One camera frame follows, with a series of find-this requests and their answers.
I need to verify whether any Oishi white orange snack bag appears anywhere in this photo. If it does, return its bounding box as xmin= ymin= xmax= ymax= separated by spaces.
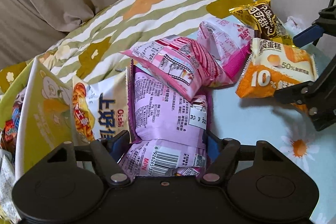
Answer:
xmin=72 ymin=70 xmax=129 ymax=142

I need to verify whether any white pink snack bag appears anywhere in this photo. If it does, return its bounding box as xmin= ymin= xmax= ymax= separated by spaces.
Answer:
xmin=197 ymin=18 xmax=255 ymax=83

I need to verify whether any orange egg cake bag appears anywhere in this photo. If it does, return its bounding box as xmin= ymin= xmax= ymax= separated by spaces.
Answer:
xmin=236 ymin=38 xmax=318 ymax=98

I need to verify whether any pink film-strip snack bag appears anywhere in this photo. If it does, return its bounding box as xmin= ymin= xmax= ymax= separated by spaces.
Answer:
xmin=121 ymin=35 xmax=233 ymax=102

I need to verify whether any light blue daisy tablecloth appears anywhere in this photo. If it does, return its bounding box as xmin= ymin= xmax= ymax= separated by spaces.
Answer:
xmin=210 ymin=86 xmax=335 ymax=223

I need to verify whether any purple snack bag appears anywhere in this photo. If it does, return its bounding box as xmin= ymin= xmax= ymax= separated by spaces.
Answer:
xmin=119 ymin=65 xmax=211 ymax=178

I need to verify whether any red chip bag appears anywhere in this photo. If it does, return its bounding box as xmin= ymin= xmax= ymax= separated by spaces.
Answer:
xmin=1 ymin=88 xmax=26 ymax=155

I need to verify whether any gold cocoa pillows snack bag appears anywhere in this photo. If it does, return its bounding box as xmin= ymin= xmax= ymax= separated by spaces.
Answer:
xmin=229 ymin=0 xmax=294 ymax=47

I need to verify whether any floral striped green duvet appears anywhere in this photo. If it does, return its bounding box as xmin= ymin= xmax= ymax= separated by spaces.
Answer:
xmin=0 ymin=0 xmax=255 ymax=93

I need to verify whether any green cardboard snack box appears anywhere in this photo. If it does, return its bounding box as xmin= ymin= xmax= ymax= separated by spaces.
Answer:
xmin=1 ymin=59 xmax=76 ymax=180

